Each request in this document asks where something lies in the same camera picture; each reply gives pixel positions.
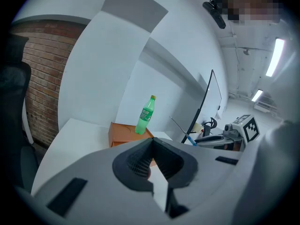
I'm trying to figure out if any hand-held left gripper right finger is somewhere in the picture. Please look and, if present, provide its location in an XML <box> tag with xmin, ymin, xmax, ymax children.
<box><xmin>152</xmin><ymin>137</ymin><xmax>246</xmax><ymax>225</ymax></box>

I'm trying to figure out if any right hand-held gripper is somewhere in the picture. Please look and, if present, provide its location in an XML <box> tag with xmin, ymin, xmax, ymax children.
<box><xmin>195</xmin><ymin>114</ymin><xmax>261</xmax><ymax>150</ymax></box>

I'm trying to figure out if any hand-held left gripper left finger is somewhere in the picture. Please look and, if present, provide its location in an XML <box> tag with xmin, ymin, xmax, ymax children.
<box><xmin>31</xmin><ymin>137</ymin><xmax>170</xmax><ymax>225</ymax></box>

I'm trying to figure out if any orange wooden box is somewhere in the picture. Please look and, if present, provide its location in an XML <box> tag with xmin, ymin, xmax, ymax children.
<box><xmin>108</xmin><ymin>122</ymin><xmax>158</xmax><ymax>167</ymax></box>

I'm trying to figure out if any white board panel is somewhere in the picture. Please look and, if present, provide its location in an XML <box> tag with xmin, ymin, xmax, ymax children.
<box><xmin>199</xmin><ymin>70</ymin><xmax>223</xmax><ymax>120</ymax></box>

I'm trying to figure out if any ceiling light bar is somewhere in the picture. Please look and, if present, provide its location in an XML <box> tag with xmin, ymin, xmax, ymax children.
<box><xmin>265</xmin><ymin>38</ymin><xmax>285</xmax><ymax>78</ymax></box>
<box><xmin>251</xmin><ymin>89</ymin><xmax>264</xmax><ymax>103</ymax></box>

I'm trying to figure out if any green plastic bottle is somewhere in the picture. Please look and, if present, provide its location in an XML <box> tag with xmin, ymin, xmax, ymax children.
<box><xmin>135</xmin><ymin>94</ymin><xmax>157</xmax><ymax>135</ymax></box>

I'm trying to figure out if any person's face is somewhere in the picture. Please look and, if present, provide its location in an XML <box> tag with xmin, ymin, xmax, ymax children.
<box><xmin>224</xmin><ymin>0</ymin><xmax>282</xmax><ymax>23</ymax></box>

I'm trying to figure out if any white wall air conditioner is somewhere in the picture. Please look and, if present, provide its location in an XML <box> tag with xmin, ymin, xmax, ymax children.
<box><xmin>254</xmin><ymin>94</ymin><xmax>278</xmax><ymax>113</ymax></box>

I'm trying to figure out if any black head-worn camera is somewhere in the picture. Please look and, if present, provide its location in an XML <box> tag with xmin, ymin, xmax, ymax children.
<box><xmin>202</xmin><ymin>0</ymin><xmax>227</xmax><ymax>30</ymax></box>

